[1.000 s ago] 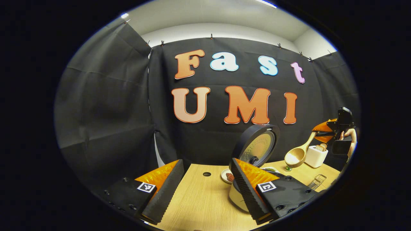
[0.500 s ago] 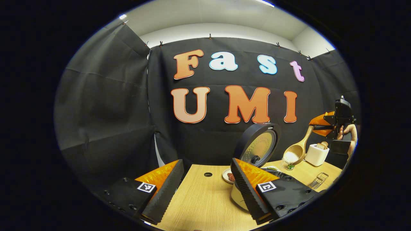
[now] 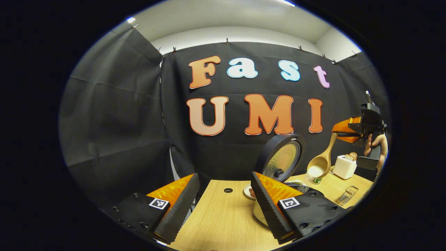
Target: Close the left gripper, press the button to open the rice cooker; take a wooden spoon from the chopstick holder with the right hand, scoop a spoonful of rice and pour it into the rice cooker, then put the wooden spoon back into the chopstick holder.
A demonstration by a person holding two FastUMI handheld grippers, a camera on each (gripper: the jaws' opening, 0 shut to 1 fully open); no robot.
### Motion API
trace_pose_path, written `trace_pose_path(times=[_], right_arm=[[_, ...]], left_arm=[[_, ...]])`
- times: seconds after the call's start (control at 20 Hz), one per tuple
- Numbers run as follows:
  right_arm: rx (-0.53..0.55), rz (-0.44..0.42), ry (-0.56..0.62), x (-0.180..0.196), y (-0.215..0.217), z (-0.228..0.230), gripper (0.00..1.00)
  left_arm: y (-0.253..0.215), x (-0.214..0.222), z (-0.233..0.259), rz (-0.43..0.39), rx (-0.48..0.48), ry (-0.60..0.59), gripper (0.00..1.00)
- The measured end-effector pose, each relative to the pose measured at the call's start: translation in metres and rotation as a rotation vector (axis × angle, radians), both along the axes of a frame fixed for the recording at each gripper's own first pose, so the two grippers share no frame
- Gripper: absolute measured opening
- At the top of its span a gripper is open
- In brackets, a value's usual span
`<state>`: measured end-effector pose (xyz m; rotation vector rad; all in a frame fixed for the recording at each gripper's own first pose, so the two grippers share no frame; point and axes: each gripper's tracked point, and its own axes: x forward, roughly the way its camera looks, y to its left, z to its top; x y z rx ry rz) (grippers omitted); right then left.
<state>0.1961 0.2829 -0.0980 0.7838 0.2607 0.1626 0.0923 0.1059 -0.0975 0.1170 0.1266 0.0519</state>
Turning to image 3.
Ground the dark lidded rice cooker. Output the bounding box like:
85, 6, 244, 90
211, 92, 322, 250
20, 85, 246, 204
253, 134, 323, 227

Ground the white toaster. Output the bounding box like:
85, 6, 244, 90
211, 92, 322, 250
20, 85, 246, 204
333, 155, 357, 180

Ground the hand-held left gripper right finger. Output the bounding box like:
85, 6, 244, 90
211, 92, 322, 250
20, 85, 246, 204
250, 171, 345, 245

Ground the round plate with red food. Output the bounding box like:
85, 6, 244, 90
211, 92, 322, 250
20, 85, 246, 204
243, 184, 257, 200

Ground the wooden spoon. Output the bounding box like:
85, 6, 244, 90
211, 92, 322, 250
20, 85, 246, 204
307, 132, 339, 179

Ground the black backdrop cloth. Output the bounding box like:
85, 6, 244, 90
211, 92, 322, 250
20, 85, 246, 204
59, 26, 391, 210

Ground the wire chopstick holder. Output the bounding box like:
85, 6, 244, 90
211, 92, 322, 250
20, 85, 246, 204
336, 185, 359, 204

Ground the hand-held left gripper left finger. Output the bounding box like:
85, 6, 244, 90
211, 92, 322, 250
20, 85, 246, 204
102, 173, 200, 245

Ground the row of small black clips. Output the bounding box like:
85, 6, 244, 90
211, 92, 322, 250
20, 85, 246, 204
131, 24, 357, 66

